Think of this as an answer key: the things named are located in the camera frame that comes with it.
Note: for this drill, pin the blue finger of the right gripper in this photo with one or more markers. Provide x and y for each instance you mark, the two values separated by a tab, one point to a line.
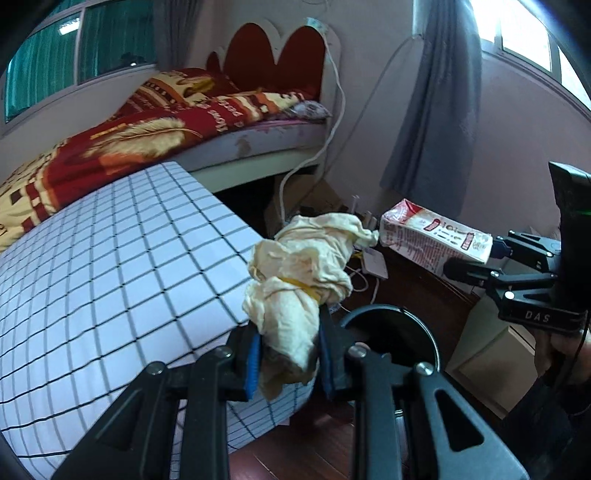
475	274
503	246

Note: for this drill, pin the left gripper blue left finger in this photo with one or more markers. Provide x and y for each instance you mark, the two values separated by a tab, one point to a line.
227	373

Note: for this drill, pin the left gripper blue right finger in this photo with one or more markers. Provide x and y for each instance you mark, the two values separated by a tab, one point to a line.
353	373

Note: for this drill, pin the red white milk carton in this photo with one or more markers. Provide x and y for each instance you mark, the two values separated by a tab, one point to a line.
430	239

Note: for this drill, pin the cream cloth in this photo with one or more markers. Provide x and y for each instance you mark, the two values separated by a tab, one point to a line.
294	274

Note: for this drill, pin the black round trash bin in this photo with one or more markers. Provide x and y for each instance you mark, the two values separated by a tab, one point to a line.
394	332

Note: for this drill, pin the person's right hand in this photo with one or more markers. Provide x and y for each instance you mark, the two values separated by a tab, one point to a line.
549	346

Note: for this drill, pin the white wifi router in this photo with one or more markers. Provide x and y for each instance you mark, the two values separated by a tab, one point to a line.
372	260

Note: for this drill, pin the grey hanging curtain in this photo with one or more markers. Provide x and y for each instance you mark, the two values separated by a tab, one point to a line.
432	159

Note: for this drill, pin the white grid pattern mattress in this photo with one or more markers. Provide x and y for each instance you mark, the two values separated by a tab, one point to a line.
152	267

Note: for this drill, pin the open cardboard box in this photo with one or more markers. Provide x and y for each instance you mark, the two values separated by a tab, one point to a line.
301	196

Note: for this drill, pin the lavender padded bed base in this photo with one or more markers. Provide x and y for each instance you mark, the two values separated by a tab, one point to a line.
266	149

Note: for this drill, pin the red patterned blanket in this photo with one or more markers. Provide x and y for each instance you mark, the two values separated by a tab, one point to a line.
169	113

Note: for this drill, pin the red heart shaped headboard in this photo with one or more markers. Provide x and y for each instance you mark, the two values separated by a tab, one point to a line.
304	59

